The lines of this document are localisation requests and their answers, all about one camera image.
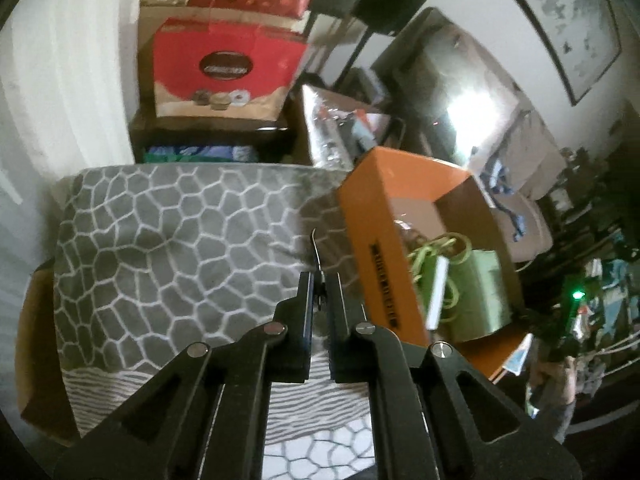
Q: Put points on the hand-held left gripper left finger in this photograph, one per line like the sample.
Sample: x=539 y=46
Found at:
x=306 y=325

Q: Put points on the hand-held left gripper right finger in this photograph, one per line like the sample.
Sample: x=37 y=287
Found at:
x=336 y=325

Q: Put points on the thin black curved tool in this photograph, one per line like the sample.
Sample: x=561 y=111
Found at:
x=317 y=255

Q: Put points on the light green bag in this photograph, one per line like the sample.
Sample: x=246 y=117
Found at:
x=475 y=290

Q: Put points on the large orange cardboard box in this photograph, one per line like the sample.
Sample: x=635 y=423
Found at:
x=385 y=240

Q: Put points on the person's right hand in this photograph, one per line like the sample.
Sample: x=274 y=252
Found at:
x=552 y=380

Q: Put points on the white flat stick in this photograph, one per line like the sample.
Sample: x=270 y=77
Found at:
x=437 y=292

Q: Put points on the grey honeycomb patterned blanket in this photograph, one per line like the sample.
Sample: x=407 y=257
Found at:
x=175 y=260

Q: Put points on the silver foil bag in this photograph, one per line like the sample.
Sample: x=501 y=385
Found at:
x=330 y=125

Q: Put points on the blue cloth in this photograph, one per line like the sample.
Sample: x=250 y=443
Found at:
x=200 y=154

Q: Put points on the red paper gift bag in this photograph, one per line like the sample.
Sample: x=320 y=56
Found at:
x=225 y=70

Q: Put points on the framed wall picture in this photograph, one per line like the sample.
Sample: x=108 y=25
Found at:
x=560 y=15

